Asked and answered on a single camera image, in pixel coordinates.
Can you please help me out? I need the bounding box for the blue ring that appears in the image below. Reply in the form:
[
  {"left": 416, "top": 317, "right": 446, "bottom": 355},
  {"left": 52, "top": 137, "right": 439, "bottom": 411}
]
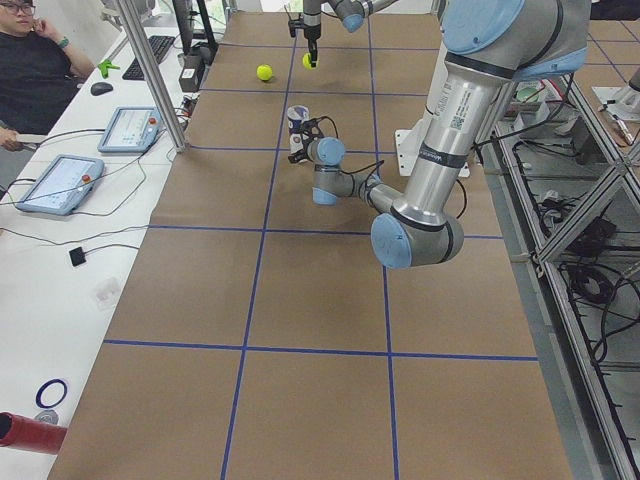
[{"left": 35, "top": 378, "right": 69, "bottom": 409}]

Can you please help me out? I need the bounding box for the small black square device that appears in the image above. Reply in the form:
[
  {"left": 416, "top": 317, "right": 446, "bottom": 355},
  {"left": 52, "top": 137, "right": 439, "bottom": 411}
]
[{"left": 69, "top": 247, "right": 87, "bottom": 267}]

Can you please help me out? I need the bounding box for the black computer mouse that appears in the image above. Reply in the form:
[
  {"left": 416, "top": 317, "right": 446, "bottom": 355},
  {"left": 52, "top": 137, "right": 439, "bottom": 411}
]
[{"left": 90, "top": 82, "right": 114, "bottom": 96}]

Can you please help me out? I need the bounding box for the seated person black shirt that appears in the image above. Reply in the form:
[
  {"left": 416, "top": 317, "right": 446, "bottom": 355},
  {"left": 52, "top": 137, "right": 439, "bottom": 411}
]
[{"left": 1, "top": 1, "right": 95, "bottom": 151}]

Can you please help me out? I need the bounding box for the yellow Wilson tennis ball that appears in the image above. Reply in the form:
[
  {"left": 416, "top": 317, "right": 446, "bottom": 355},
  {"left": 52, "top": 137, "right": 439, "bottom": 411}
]
[{"left": 302, "top": 52, "right": 317, "bottom": 70}]

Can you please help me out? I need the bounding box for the aluminium frame post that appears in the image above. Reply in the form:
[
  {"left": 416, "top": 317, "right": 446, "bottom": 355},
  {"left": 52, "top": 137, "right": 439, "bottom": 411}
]
[{"left": 114, "top": 0, "right": 186, "bottom": 153}]

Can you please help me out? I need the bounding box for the yellow tennis ball far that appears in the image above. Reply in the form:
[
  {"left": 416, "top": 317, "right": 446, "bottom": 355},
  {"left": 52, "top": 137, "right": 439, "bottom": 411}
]
[{"left": 256, "top": 64, "right": 274, "bottom": 82}]

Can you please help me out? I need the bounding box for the black keyboard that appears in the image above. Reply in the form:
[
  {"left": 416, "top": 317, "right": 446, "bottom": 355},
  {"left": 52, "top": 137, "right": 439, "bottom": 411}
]
[{"left": 121, "top": 34, "right": 177, "bottom": 81}]

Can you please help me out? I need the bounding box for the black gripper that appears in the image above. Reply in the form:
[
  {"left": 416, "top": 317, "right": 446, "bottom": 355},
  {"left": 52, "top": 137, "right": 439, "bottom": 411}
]
[
  {"left": 303, "top": 23, "right": 320, "bottom": 62},
  {"left": 287, "top": 132, "right": 320, "bottom": 164}
]

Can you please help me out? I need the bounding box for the white blue tennis ball can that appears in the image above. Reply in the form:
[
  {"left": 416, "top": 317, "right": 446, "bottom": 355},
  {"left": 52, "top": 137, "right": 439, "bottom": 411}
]
[{"left": 287, "top": 105, "right": 310, "bottom": 161}]

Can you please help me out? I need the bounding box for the lower teach pendant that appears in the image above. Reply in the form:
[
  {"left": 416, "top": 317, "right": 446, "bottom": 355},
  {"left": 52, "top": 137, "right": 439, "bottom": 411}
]
[{"left": 16, "top": 154, "right": 105, "bottom": 216}]

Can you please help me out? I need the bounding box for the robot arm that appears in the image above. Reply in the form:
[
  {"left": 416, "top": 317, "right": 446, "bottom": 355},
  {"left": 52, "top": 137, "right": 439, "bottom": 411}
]
[
  {"left": 289, "top": 1, "right": 591, "bottom": 269},
  {"left": 288, "top": 0, "right": 395, "bottom": 68}
]

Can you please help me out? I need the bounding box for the green plastic part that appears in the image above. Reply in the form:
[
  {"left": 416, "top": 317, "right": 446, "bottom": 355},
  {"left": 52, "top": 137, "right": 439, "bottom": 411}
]
[{"left": 97, "top": 59, "right": 120, "bottom": 79}]

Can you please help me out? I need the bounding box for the teach pendant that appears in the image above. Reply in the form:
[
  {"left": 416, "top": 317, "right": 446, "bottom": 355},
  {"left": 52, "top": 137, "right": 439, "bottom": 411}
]
[
  {"left": 16, "top": 154, "right": 105, "bottom": 216},
  {"left": 97, "top": 106, "right": 163, "bottom": 154}
]

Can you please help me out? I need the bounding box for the red bottle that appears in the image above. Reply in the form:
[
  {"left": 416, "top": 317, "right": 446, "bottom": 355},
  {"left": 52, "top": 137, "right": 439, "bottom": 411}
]
[{"left": 1, "top": 412, "right": 67, "bottom": 455}]

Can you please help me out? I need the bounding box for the upper teach pendant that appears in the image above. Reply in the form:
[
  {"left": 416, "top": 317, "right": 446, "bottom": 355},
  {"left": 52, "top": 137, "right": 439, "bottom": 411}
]
[{"left": 97, "top": 106, "right": 163, "bottom": 154}]

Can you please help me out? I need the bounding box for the brown paper table cover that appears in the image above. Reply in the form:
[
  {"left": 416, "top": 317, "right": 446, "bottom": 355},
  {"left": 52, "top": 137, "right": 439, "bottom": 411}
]
[{"left": 50, "top": 13, "right": 572, "bottom": 479}]

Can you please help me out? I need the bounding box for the black box with label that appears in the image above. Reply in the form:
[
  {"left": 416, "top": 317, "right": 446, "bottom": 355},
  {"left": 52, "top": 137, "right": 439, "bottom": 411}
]
[{"left": 179, "top": 55, "right": 205, "bottom": 93}]

